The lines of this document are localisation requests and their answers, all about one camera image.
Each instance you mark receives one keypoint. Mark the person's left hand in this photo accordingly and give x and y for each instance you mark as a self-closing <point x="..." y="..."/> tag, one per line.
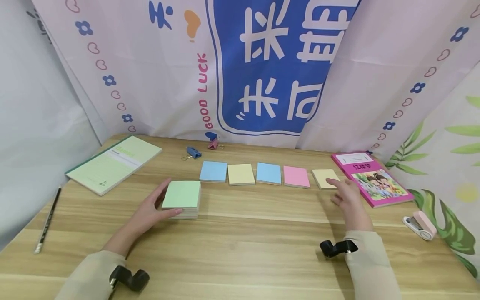
<point x="147" y="216"/>

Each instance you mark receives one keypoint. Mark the person's right hand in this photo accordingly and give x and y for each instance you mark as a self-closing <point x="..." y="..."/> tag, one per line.
<point x="350" y="204"/>

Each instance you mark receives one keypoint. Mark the green-topped sticky note stack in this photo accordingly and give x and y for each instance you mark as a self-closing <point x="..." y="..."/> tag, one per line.
<point x="182" y="195"/>

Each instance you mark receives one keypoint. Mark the person's right forearm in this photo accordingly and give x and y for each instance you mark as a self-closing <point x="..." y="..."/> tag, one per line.
<point x="371" y="266"/>

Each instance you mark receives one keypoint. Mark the person's left forearm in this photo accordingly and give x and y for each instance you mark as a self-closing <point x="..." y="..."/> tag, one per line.
<point x="99" y="271"/>

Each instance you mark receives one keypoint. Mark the pink illustrated book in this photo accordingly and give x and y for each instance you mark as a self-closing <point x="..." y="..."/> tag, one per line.
<point x="377" y="183"/>

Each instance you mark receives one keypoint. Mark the yellow sticky note pad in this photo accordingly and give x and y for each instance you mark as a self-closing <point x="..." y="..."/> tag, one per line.
<point x="321" y="177"/>
<point x="241" y="174"/>

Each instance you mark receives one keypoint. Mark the black wrist band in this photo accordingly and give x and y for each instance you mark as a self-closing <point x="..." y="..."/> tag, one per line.
<point x="337" y="248"/>
<point x="129" y="278"/>

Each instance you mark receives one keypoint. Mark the pink sticky note pad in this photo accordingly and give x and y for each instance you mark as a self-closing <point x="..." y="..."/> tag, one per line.
<point x="296" y="176"/>

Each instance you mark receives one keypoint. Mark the green notebook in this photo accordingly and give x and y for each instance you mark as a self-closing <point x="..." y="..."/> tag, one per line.
<point x="112" y="164"/>

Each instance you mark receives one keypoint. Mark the pink stapler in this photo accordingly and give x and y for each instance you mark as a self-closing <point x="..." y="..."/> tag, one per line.
<point x="422" y="224"/>

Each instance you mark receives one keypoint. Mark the blue binder clip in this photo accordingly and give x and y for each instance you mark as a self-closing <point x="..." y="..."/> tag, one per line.
<point x="194" y="152"/>

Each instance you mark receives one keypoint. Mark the blue sticky note pad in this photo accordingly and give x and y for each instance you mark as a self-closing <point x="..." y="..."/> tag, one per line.
<point x="213" y="171"/>
<point x="268" y="173"/>

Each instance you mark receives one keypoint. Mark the pink binder clip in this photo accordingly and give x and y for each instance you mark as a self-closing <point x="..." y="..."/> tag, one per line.
<point x="213" y="144"/>

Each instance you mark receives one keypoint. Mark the black pencil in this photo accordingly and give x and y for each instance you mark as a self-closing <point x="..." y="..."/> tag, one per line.
<point x="48" y="219"/>

